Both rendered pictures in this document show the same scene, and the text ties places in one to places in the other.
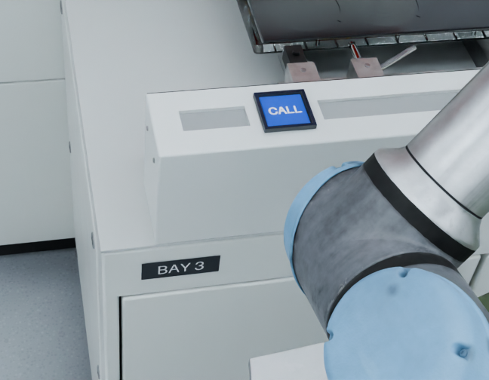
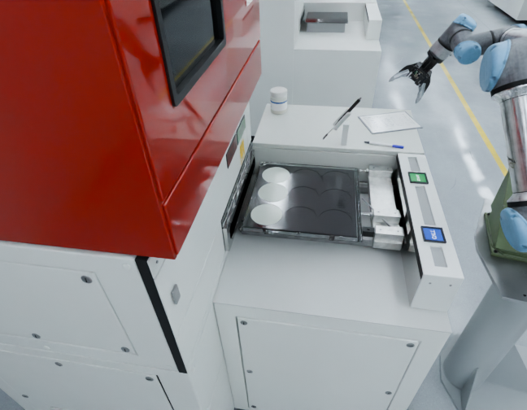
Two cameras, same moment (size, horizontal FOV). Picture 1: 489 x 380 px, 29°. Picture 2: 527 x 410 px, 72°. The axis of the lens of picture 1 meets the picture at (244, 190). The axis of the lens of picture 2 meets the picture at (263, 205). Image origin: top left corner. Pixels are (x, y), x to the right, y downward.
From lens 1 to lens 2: 1.12 m
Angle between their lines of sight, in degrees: 44
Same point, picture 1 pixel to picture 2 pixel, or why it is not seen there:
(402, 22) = (349, 196)
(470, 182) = not seen: outside the picture
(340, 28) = (350, 212)
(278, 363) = (503, 289)
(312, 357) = (498, 278)
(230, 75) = (343, 261)
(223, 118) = (436, 254)
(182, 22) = (304, 268)
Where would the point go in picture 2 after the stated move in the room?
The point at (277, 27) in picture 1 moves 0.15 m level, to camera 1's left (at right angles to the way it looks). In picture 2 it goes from (348, 230) to (332, 265)
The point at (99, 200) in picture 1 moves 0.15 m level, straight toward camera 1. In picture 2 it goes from (421, 326) to (485, 339)
